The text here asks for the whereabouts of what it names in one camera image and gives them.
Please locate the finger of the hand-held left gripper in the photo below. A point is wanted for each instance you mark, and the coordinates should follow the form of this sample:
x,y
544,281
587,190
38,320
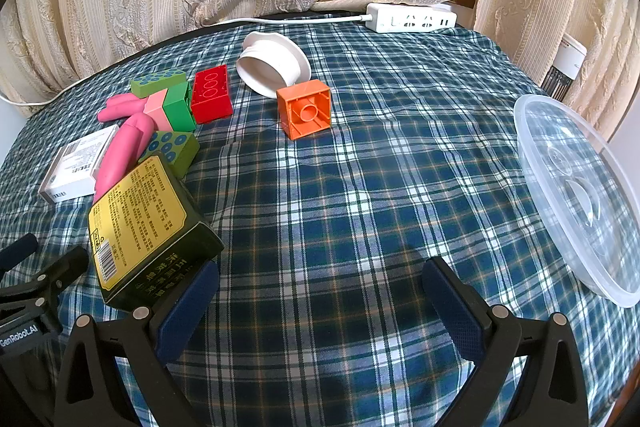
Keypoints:
x,y
65,267
17,252

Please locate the white medicine box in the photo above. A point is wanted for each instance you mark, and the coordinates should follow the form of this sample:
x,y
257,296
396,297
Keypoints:
x,y
75,167

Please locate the green blue-dotted block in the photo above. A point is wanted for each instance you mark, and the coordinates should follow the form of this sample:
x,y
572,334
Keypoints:
x,y
157,82
172,149

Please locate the white plastic spool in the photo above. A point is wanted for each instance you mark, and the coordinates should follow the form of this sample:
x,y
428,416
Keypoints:
x,y
270,67

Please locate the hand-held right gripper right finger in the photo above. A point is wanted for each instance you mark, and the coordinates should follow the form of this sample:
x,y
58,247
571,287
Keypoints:
x,y
452,312

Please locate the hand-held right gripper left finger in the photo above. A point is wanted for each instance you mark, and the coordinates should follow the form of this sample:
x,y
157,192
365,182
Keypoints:
x,y
187,307

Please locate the dark green box yellow label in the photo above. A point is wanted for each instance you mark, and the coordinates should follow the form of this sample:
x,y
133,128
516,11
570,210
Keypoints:
x,y
140,217

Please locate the pink foam loop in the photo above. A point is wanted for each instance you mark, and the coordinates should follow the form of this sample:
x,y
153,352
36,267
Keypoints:
x,y
122,152
117,108

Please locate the clear plastic bowl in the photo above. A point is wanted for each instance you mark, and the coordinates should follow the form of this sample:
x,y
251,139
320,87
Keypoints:
x,y
565,187

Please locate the orange toy block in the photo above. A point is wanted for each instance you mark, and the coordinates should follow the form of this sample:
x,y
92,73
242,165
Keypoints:
x,y
305,112

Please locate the white power strip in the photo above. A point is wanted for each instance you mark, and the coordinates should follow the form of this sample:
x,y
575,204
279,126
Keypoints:
x,y
400,19

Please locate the red toy block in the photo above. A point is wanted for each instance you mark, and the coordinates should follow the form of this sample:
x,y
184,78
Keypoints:
x,y
212,94

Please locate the white and grey bottle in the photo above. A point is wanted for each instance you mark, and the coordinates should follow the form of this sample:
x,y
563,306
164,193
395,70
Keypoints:
x,y
570,57

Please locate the green and pink block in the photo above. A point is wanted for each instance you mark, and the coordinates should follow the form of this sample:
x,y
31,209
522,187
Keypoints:
x,y
177,112

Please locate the blue plaid cloth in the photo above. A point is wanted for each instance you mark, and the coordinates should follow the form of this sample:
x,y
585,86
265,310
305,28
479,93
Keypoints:
x,y
350,207

